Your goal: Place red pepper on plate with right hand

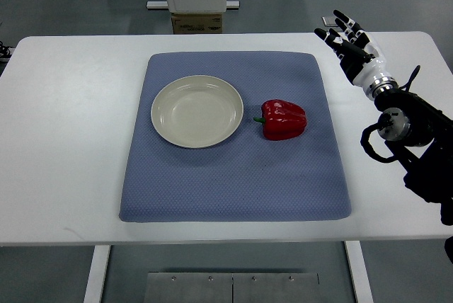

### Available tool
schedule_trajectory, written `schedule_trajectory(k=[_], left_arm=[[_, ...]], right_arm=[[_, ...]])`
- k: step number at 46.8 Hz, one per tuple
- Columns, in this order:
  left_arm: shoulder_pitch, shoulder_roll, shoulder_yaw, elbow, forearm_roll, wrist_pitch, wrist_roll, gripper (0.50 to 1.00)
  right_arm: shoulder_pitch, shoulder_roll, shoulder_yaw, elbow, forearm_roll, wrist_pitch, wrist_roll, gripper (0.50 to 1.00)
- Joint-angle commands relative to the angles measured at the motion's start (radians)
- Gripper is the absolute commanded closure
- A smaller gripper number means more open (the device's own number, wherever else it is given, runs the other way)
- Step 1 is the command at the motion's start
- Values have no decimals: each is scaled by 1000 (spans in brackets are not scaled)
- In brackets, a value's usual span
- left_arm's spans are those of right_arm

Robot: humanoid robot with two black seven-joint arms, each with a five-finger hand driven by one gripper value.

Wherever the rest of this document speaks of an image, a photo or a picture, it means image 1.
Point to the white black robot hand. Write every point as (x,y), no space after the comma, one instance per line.
(360,57)

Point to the red bell pepper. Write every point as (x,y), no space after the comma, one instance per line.
(281,120)

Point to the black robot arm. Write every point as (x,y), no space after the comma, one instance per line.
(418,136)

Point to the cream round plate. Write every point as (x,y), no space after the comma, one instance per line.
(197,111)

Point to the blue fabric mat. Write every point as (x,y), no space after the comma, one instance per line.
(246,178)

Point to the cardboard box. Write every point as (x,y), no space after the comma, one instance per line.
(197,23)

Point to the right white table leg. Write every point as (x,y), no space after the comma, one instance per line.
(358,272)

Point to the white table leg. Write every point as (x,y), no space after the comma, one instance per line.
(97,274)
(358,272)

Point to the left white table leg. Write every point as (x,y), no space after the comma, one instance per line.
(97,274)

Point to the black white shoe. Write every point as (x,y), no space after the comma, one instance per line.
(5,52)

